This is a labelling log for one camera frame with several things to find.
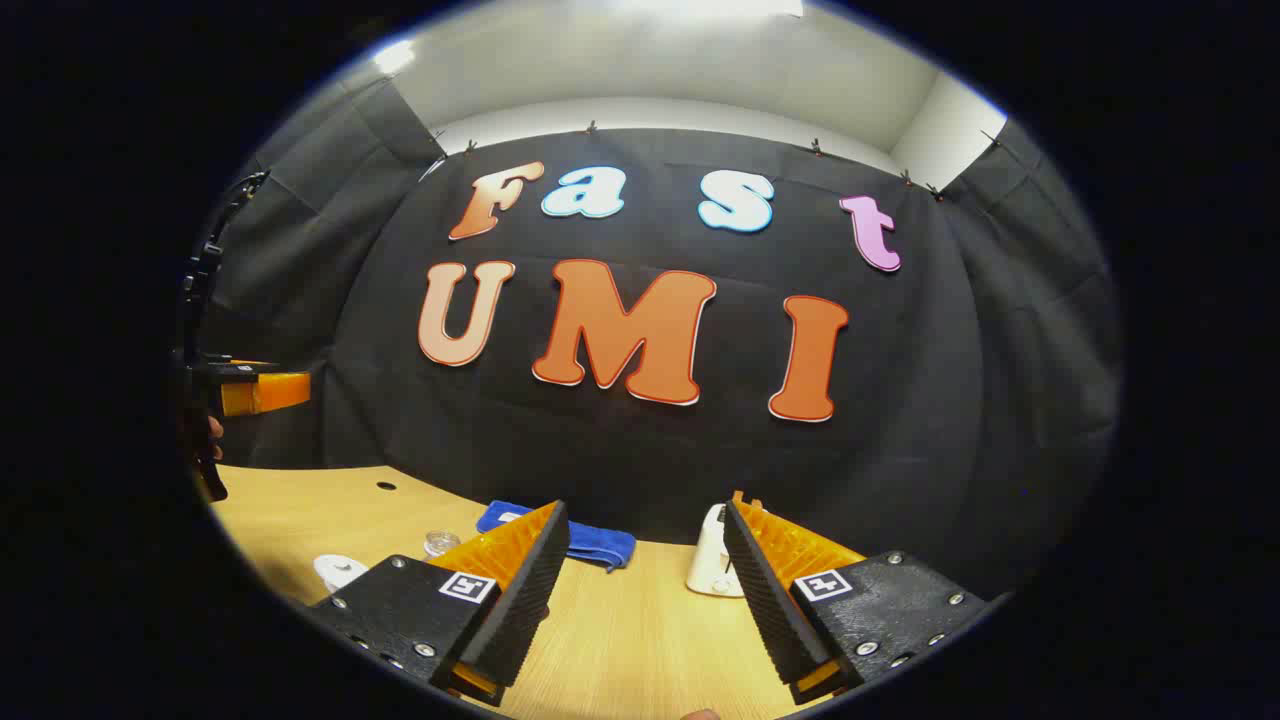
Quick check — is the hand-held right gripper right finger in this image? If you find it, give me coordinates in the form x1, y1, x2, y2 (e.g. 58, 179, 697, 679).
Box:
722, 489, 1009, 707

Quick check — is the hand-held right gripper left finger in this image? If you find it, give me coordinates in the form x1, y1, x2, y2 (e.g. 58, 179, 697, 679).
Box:
300, 499, 572, 708

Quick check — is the white ceramic holder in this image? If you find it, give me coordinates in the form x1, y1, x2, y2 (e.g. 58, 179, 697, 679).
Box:
685, 503, 747, 599

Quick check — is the blue towel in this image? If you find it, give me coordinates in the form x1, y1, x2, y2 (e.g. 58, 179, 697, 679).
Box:
476, 499, 637, 572

